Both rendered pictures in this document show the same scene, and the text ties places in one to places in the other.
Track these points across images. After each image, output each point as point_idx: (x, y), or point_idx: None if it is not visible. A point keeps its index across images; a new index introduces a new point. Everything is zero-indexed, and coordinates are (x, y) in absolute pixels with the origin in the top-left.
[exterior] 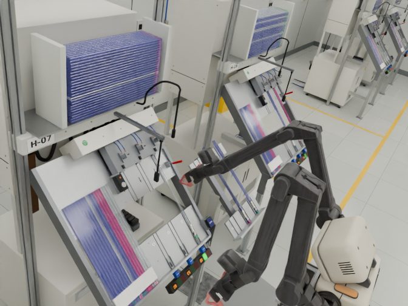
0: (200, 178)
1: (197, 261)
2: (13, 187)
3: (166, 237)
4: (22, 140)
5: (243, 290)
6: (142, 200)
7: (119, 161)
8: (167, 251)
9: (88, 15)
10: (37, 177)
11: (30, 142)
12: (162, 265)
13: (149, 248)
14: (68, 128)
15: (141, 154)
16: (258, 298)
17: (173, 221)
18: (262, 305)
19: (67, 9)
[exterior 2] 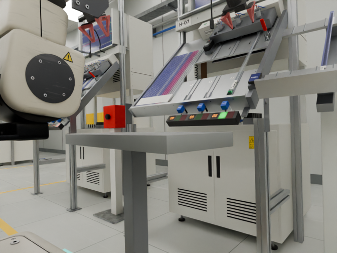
0: (228, 7)
1: (209, 114)
2: (194, 70)
3: (204, 84)
4: (176, 21)
5: (183, 132)
6: (295, 120)
7: (216, 31)
8: (194, 93)
9: None
10: (180, 45)
11: (178, 23)
12: (180, 98)
13: (185, 86)
14: (199, 15)
15: (237, 26)
16: (167, 133)
17: (223, 76)
18: (152, 133)
19: None
